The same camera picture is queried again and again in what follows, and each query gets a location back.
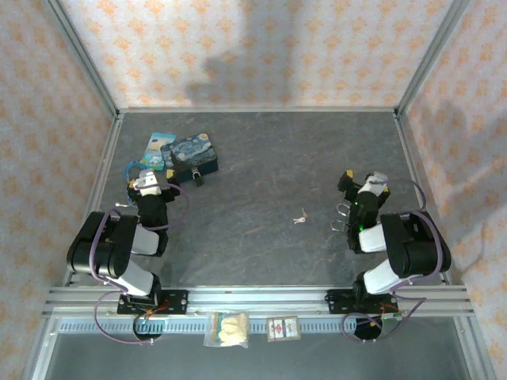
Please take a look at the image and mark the slotted grey cable duct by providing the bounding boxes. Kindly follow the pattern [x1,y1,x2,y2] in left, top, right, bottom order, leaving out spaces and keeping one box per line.
[51,317,381,334]

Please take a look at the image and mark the small playing card box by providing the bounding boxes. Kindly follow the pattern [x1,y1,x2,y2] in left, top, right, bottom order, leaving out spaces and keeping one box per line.
[265,314,302,342]

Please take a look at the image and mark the clear bag of snacks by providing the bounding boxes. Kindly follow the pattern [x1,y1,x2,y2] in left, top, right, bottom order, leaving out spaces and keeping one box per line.
[203,310,250,350]

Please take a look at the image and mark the red orange wire bundle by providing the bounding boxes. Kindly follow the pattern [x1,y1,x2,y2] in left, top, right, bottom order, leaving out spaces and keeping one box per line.
[372,302,399,328]
[144,300,171,317]

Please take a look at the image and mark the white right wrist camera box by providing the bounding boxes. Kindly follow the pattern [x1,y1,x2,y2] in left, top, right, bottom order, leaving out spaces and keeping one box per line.
[363,170,389,196]

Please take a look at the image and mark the aluminium table side rail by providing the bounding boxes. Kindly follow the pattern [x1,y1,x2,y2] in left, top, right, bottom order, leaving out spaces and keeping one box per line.
[63,112,124,287]
[393,110,452,286]

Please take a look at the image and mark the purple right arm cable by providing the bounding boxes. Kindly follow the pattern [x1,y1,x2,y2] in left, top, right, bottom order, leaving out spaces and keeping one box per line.
[341,177,447,346]

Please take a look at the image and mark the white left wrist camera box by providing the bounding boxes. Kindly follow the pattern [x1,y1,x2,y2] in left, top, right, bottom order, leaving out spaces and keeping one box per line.
[133,169,160,196]

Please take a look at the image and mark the thin wire frame eyeglasses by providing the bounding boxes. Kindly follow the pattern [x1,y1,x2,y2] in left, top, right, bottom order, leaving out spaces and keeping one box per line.
[329,202,352,234]

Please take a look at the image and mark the aluminium corner post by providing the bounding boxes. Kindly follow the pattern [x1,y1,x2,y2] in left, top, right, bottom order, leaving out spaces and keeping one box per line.
[41,0,120,116]
[395,0,472,114]

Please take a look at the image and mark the blue printed pouch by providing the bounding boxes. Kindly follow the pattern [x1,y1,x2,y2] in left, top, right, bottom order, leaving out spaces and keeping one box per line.
[139,131,177,172]

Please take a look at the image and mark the long aluminium base rail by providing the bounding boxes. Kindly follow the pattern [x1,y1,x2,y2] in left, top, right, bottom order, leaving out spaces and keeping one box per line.
[43,285,475,317]

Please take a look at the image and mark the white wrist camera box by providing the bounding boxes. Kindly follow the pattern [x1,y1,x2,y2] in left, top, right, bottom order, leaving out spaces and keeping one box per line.
[133,169,160,196]
[363,170,389,196]

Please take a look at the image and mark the blue stethoscope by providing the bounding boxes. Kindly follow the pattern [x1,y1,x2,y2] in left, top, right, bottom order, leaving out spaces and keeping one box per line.
[114,159,143,209]

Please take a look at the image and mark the aluminium table back rail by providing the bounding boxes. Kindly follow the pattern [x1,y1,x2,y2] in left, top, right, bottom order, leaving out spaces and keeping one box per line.
[117,106,399,116]

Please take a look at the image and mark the starry night print tin box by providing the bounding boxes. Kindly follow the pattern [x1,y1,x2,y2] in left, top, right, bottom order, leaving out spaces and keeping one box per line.
[160,131,220,185]

